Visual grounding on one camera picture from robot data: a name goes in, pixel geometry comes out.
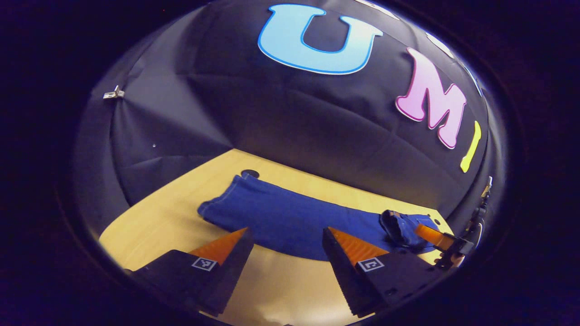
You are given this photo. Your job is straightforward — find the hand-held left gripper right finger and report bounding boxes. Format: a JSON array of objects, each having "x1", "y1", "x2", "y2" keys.
[{"x1": 323, "y1": 226, "x2": 447, "y2": 317}]

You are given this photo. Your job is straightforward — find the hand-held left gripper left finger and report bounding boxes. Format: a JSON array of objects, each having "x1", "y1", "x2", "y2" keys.
[{"x1": 125, "y1": 226, "x2": 254, "y2": 317}]

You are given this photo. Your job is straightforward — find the blue jeans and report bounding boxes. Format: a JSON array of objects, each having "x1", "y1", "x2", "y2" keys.
[{"x1": 197, "y1": 173, "x2": 443, "y2": 262}]

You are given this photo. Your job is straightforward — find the black backdrop cloth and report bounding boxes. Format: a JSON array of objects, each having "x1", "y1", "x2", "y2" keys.
[{"x1": 75, "y1": 0, "x2": 503, "y2": 227}]

